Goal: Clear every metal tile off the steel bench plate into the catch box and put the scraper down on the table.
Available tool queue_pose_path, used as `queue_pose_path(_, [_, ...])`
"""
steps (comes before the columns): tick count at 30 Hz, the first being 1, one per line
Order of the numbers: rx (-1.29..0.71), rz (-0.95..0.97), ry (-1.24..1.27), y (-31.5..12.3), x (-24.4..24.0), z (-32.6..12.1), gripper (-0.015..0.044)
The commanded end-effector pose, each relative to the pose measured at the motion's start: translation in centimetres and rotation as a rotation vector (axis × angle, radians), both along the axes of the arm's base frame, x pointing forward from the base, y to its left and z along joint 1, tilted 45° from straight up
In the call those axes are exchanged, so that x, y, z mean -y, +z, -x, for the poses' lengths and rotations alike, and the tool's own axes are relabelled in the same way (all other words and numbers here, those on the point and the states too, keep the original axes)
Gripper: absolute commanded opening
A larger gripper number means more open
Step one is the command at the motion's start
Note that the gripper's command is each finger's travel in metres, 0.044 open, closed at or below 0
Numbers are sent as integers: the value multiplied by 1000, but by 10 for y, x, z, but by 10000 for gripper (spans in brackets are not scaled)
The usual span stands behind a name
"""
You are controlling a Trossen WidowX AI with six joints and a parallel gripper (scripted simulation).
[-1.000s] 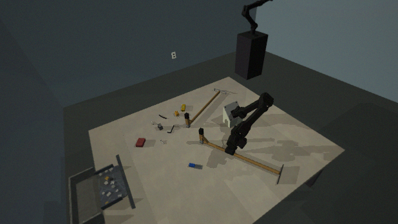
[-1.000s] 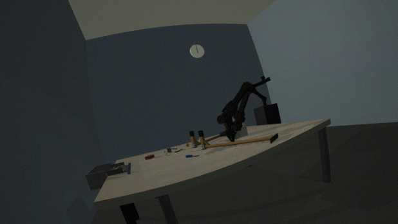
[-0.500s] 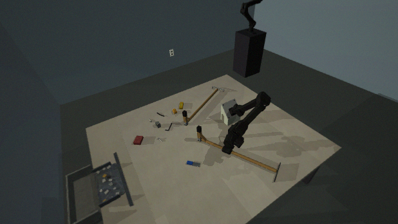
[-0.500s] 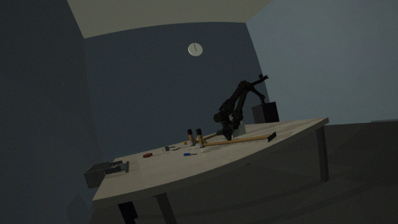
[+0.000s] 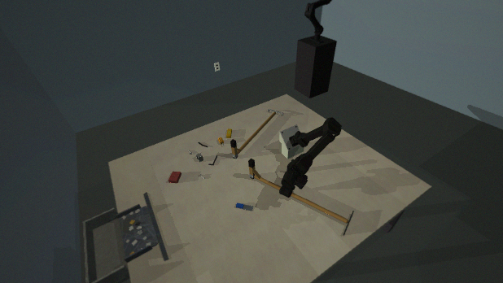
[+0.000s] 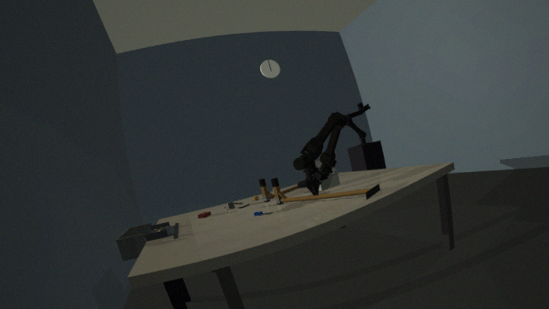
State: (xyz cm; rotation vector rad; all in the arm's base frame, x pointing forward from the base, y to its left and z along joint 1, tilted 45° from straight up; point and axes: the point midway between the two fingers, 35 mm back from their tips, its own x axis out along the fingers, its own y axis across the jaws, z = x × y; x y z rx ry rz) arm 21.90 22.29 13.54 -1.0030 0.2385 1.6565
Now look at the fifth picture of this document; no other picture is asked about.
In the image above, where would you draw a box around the red rectangular block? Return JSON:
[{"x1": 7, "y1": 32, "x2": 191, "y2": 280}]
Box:
[{"x1": 168, "y1": 172, "x2": 182, "y2": 183}]

